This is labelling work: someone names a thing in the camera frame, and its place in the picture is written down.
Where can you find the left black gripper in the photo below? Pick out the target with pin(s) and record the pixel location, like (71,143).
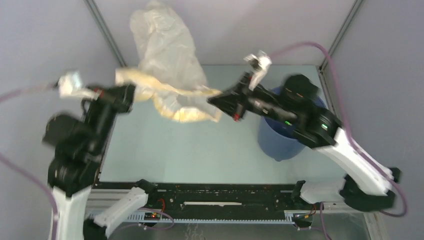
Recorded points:
(124,93)

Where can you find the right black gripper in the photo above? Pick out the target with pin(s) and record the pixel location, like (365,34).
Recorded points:
(233,100)

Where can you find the translucent white yellow trash bag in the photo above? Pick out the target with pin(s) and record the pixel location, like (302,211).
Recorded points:
(169,73)

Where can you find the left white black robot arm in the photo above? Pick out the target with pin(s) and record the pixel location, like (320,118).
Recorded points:
(79,147)

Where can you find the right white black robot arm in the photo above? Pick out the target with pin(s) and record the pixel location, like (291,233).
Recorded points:
(366,186)

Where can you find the blue plastic trash bin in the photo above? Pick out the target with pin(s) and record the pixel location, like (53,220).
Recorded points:
(276,139)

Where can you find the left aluminium corner profile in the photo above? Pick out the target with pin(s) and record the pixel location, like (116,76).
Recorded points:
(105,31)

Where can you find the aluminium corner profile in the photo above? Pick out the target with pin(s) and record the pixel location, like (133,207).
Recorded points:
(105,31)
(345,26)

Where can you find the left circuit board with leds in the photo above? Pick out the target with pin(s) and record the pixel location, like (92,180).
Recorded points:
(152,216)

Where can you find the right circuit board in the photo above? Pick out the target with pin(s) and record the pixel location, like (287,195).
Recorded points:
(303,217)

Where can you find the right aluminium corner profile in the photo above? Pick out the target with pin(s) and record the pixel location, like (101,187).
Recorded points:
(345,26)

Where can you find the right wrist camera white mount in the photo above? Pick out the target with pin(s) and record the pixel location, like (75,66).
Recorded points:
(260,64)

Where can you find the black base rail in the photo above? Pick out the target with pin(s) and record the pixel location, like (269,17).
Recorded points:
(226,203)

